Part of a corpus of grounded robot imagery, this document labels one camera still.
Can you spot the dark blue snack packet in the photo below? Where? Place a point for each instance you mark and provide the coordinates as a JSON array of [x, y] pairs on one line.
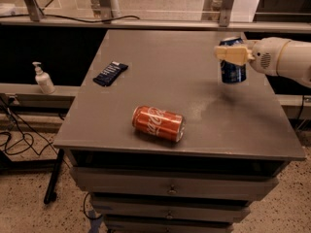
[[108, 75]]

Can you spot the blue pepsi can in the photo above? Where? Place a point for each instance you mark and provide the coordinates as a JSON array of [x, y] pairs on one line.
[[232, 73]]

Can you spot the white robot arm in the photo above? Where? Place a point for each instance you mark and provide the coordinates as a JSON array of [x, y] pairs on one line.
[[296, 62]]

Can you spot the grey metal railing frame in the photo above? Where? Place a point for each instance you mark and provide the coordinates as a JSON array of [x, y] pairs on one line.
[[290, 16]]

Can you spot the black metal stand leg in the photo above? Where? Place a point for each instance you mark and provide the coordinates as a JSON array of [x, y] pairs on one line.
[[51, 194]]

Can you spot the red coca-cola can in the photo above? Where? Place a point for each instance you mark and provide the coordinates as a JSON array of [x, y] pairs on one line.
[[159, 123]]

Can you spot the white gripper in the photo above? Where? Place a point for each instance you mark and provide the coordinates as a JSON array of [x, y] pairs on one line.
[[263, 56]]

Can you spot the white pump dispenser bottle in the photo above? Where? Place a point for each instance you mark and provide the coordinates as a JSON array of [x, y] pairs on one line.
[[43, 79]]

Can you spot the grey drawer cabinet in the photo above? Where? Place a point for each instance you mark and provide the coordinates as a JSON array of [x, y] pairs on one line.
[[163, 145]]

